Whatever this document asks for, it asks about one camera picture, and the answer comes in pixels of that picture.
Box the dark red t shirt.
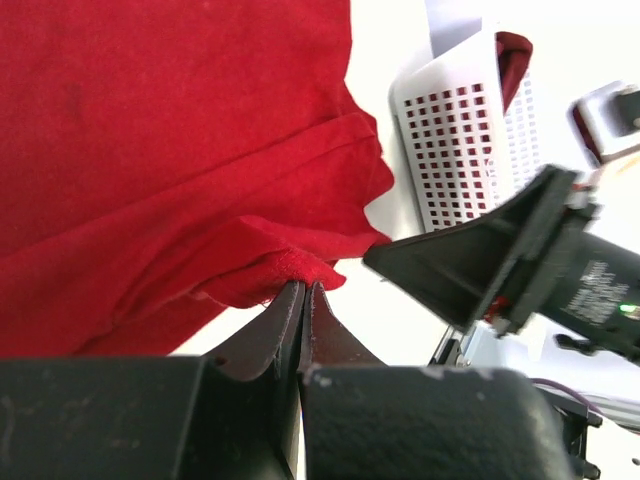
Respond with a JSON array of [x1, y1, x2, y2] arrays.
[[495, 31, 533, 112]]

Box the white plastic laundry basket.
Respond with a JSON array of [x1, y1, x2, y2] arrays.
[[390, 28, 544, 232]]

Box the bright red t shirt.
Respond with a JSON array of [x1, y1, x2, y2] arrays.
[[1, 1, 394, 358]]

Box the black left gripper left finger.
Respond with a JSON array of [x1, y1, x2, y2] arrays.
[[1, 283, 306, 479]]

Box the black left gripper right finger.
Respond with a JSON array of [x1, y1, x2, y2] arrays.
[[301, 284, 574, 479]]

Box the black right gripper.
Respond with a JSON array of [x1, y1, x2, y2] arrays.
[[363, 166, 639, 360]]

